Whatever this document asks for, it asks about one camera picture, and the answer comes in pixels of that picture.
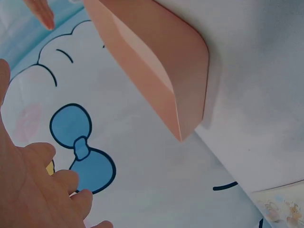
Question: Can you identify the person's left hand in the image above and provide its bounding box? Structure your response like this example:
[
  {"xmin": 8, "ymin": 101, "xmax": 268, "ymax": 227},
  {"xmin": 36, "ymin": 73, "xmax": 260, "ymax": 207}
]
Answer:
[{"xmin": 0, "ymin": 58, "xmax": 114, "ymax": 228}]

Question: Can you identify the pink rectangular box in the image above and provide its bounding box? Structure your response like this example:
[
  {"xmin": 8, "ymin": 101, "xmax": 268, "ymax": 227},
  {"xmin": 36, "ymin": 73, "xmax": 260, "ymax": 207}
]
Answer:
[{"xmin": 83, "ymin": 0, "xmax": 210, "ymax": 143}]

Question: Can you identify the person's right hand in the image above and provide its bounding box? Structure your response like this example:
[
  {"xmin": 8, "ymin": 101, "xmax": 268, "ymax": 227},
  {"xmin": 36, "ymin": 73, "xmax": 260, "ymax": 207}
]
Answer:
[{"xmin": 23, "ymin": 0, "xmax": 56, "ymax": 31}]

